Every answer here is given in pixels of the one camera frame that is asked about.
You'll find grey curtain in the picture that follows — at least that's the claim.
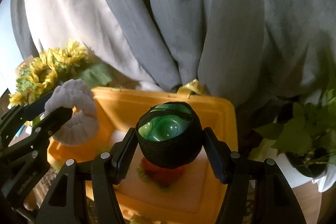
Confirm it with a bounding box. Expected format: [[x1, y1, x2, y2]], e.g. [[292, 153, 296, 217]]
[[10, 0, 335, 109]]

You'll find black green ball toy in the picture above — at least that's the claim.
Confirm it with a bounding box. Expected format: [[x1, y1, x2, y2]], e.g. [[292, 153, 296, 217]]
[[135, 102, 202, 169]]

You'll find potted plant white pot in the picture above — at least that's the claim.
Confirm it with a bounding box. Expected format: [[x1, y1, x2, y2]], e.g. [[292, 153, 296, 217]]
[[250, 88, 335, 193]]

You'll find white fluffy soft toy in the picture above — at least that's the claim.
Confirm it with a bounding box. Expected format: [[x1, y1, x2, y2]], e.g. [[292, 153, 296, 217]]
[[45, 79, 99, 146]]

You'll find orange plastic storage crate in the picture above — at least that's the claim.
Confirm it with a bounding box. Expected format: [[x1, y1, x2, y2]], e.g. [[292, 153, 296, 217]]
[[48, 87, 238, 223]]

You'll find patterned paisley table rug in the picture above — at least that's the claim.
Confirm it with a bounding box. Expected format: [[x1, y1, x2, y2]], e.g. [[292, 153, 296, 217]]
[[36, 160, 249, 223]]

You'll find beige curtain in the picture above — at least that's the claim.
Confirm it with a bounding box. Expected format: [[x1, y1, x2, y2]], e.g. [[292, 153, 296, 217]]
[[25, 0, 161, 92]]

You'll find red pompom ball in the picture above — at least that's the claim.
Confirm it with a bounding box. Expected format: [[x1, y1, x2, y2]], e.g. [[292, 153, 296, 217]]
[[138, 157, 186, 188]]

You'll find sunflower bouquet in vase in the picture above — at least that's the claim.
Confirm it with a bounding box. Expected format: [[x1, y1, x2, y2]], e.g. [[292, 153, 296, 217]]
[[9, 40, 114, 106]]

